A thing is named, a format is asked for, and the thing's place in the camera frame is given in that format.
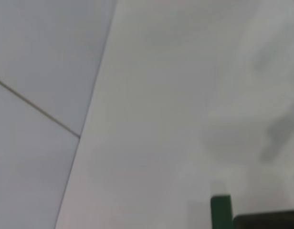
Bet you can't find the green glasses case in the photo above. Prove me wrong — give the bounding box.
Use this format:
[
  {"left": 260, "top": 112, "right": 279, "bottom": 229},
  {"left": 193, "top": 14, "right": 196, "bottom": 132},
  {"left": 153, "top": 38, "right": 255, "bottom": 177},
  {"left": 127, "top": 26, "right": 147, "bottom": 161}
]
[{"left": 210, "top": 194, "right": 233, "bottom": 229}]

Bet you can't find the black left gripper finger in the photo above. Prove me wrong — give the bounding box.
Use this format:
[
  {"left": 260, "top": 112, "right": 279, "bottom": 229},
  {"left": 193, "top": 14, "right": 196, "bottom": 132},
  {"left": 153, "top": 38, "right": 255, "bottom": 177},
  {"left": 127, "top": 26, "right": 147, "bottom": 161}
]
[{"left": 233, "top": 210, "right": 294, "bottom": 229}]

